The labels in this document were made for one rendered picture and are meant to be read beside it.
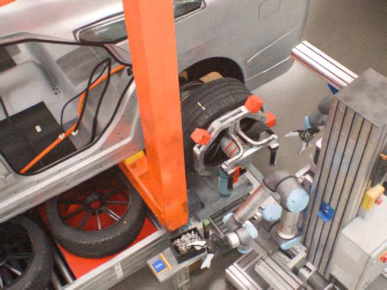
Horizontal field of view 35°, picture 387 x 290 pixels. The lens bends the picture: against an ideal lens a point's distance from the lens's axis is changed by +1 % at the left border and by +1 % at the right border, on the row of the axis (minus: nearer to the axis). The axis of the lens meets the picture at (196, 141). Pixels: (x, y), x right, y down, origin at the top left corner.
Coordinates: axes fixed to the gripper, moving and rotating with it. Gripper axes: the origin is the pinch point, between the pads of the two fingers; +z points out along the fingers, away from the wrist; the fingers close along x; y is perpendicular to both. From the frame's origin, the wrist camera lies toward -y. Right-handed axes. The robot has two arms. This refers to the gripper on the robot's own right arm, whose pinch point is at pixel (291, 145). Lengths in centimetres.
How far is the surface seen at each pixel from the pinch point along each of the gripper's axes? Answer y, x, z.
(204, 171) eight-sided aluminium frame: -4, -21, 55
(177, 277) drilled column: -9, 25, 112
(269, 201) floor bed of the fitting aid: -59, 36, 27
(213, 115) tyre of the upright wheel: 18, -48, 31
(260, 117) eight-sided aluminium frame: 4.4, -28.0, 5.5
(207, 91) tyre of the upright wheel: 10, -62, 24
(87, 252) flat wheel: -19, -23, 149
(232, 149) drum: 7.2, -22.6, 33.3
